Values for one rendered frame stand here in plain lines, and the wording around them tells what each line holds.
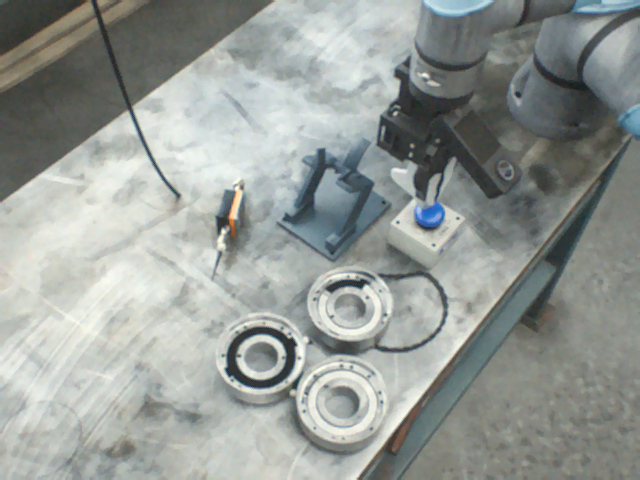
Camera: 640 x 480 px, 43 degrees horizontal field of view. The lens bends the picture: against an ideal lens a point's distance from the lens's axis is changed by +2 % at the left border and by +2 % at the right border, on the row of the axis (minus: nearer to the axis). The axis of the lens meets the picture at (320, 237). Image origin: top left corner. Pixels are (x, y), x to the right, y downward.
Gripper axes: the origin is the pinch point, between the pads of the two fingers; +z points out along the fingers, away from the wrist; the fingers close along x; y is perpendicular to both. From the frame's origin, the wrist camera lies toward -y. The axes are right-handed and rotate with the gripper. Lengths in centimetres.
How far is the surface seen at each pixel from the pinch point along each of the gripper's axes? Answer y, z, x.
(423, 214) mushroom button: 0.2, 1.4, 1.2
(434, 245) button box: -3.0, 3.6, 2.8
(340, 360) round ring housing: -3.5, 4.8, 22.7
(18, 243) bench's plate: 40, 8, 35
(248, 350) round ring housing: 6.1, 6.1, 28.1
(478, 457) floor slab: -18, 88, -14
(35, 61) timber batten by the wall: 145, 86, -32
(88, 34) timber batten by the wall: 143, 86, -50
